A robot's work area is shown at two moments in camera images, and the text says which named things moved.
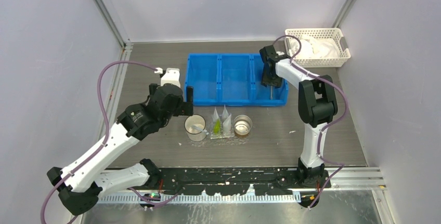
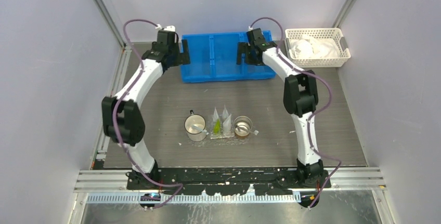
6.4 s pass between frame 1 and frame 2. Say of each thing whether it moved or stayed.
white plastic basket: stayed
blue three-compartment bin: moved
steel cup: stayed
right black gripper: moved
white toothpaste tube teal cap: stayed
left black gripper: moved
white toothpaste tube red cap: stayed
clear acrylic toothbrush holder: stayed
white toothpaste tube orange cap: stayed
